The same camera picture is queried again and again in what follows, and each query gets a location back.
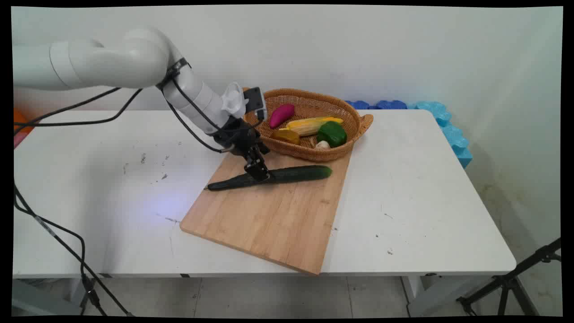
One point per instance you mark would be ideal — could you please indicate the yellow corn cob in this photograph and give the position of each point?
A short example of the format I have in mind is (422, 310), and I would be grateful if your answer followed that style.
(309, 126)

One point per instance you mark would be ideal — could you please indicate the yellow-brown potato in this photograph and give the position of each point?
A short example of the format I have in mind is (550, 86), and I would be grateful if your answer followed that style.
(286, 136)

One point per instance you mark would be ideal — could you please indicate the white garlic bulb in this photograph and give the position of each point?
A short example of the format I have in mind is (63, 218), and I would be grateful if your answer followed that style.
(323, 145)

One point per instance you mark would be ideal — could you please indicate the orange box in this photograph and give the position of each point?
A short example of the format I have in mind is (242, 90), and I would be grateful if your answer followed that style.
(20, 121)

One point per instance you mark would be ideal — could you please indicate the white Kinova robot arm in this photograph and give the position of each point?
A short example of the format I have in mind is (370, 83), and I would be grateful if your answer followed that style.
(112, 58)

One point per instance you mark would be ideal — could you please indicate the black tripod stand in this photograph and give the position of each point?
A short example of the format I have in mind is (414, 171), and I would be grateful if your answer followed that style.
(506, 282)

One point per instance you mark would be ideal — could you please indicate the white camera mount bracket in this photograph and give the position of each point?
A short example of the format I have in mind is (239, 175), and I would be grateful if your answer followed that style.
(233, 103)

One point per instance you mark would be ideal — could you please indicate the green bell pepper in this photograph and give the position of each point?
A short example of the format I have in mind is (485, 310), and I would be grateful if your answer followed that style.
(332, 133)

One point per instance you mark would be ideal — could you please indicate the dark green cucumber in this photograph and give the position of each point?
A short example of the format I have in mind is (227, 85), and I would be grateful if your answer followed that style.
(305, 172)

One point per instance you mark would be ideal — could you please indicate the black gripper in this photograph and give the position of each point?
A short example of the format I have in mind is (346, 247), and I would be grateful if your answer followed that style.
(237, 136)

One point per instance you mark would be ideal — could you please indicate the wooden cutting board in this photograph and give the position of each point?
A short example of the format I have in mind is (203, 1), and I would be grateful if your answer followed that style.
(269, 224)

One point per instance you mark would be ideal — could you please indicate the white table leg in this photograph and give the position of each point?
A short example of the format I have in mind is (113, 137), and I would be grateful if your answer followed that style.
(439, 296)
(40, 298)

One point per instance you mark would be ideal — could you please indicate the woven wicker basket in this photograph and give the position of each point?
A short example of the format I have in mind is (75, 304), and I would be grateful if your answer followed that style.
(314, 154)

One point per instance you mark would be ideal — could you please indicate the light blue foam mat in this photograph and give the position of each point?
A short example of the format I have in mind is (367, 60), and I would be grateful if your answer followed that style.
(453, 134)

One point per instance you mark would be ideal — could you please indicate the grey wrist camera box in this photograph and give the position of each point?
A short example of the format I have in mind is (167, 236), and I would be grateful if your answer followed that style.
(254, 101)

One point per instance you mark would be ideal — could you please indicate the purple sweet potato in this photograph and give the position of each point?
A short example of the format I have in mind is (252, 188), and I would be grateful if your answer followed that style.
(281, 115)

